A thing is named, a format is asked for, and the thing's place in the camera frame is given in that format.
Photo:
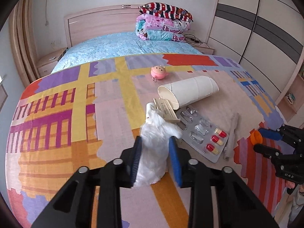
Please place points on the capsule blister pack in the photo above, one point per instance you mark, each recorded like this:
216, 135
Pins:
201, 133

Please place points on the grey paper stick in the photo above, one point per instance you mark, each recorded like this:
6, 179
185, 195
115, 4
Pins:
231, 133

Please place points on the wooden headboard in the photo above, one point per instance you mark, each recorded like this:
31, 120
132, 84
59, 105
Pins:
95, 26

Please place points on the pink folded quilt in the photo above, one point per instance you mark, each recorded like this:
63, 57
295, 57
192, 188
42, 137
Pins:
159, 28

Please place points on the white plastic bag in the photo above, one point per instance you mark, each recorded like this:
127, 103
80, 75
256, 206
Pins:
154, 147

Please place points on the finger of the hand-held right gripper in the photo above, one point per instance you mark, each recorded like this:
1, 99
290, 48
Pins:
266, 150
269, 133

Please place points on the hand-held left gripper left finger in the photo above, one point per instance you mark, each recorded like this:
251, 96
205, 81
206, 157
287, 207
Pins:
136, 161

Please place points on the wooden nightstand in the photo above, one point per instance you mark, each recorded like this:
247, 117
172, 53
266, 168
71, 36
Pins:
47, 64
206, 48

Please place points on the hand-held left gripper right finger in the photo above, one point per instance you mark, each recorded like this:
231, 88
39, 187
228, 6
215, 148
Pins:
175, 163

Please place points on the striped folded quilt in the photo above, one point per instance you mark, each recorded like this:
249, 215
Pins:
166, 9

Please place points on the orange small cup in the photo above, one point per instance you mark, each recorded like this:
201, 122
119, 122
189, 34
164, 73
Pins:
256, 136

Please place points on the pink round toy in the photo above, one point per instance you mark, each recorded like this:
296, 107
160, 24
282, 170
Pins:
159, 72

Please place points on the light blue bedsheet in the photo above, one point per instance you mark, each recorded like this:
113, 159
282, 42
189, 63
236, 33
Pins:
106, 49

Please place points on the beige medicine box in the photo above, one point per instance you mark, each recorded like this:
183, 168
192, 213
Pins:
166, 111

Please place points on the colourful patterned mat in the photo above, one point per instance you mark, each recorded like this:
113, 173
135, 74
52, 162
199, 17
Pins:
83, 114

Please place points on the wooden corner shelf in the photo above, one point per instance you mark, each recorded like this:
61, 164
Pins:
291, 97

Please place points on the white paper cylinder bin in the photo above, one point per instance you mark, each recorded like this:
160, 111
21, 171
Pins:
190, 87

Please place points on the beige sliding wardrobe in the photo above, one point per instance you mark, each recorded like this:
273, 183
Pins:
261, 28

